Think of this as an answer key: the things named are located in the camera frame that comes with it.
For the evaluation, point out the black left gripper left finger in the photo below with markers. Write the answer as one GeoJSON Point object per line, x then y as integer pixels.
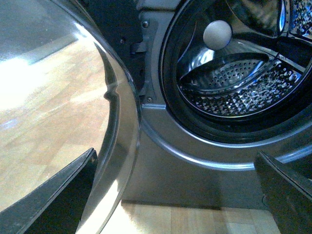
{"type": "Point", "coordinates": [56, 206]}

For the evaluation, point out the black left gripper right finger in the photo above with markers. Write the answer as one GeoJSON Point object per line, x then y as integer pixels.
{"type": "Point", "coordinates": [288, 194]}

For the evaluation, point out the grey washing machine door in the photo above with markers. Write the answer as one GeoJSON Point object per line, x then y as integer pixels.
{"type": "Point", "coordinates": [63, 91]}

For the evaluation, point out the grey front-load washing machine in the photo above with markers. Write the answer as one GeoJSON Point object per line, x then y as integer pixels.
{"type": "Point", "coordinates": [207, 114]}

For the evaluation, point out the white drum centre knob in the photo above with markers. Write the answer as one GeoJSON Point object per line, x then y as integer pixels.
{"type": "Point", "coordinates": [217, 35]}

